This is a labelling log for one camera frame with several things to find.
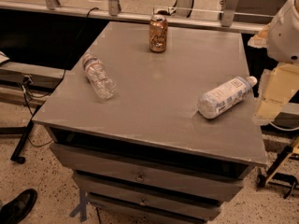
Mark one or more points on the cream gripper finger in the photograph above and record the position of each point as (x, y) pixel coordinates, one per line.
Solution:
(276, 88)

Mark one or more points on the orange soda can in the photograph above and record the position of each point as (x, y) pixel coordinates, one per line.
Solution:
(158, 33)

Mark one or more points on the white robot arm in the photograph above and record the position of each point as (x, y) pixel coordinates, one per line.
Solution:
(281, 39)

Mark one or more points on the white labelled plastic bottle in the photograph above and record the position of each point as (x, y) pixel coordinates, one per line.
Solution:
(217, 101)

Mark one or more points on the clear plastic water bottle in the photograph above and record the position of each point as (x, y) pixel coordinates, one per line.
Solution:
(103, 85)

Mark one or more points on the black yellow stand base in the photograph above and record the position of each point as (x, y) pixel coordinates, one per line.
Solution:
(291, 182)

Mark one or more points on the grey drawer cabinet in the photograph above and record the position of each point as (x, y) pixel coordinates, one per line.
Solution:
(148, 152)

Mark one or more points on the blue tape cross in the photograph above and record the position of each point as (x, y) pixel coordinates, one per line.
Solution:
(81, 209)

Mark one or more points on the metal window railing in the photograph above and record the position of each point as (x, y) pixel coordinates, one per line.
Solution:
(241, 16)

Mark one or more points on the black stand leg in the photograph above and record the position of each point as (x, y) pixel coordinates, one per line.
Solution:
(24, 132)

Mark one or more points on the black shoe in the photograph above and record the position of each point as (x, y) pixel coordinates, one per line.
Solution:
(18, 209)

